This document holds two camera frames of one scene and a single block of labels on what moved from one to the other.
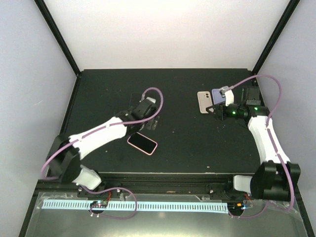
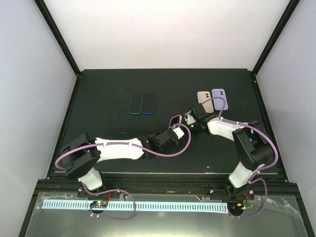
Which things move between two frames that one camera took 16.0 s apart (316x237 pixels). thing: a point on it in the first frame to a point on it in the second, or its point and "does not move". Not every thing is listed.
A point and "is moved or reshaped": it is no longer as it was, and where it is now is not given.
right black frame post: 288,15 does not move
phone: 142,143 is moved or reshaped
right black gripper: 220,110 to 195,135
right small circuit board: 235,207 does not move
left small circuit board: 99,204 does not move
